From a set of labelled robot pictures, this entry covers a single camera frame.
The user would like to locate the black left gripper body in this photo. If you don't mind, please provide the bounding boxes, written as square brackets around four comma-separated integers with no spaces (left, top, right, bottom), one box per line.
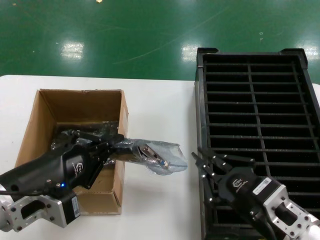
[0,143,98,229]

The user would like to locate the graphics card with metal bracket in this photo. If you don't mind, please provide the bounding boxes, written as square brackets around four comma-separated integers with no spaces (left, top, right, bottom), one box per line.
[113,141,173,170]

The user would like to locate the brown cardboard box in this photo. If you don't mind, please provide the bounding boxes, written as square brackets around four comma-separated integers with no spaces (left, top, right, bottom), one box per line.
[14,87,130,216]

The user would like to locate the black slotted plastic container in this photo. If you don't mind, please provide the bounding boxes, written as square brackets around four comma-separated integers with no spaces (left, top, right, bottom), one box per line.
[194,46,320,240]

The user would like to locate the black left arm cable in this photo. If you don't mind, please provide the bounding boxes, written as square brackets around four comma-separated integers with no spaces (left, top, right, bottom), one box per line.
[0,189,48,197]

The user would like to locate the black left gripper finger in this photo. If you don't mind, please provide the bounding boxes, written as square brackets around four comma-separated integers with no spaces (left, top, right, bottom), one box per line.
[67,128,126,148]
[85,141,120,190]

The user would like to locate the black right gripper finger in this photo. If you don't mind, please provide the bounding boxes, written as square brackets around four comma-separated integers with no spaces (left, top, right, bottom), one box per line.
[191,151,223,210]
[197,146,256,173]

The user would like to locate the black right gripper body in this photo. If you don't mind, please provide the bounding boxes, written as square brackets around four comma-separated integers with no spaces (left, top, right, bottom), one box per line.
[216,166,275,227]

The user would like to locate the grey antistatic bag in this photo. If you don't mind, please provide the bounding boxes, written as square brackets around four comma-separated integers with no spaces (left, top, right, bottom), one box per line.
[109,136,188,177]
[51,119,120,167]

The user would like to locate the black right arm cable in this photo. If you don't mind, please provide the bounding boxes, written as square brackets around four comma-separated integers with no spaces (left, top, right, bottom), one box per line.
[249,211,278,240]

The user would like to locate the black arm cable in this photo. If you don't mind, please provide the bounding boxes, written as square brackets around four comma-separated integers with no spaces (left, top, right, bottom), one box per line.
[0,189,48,197]
[249,211,278,240]

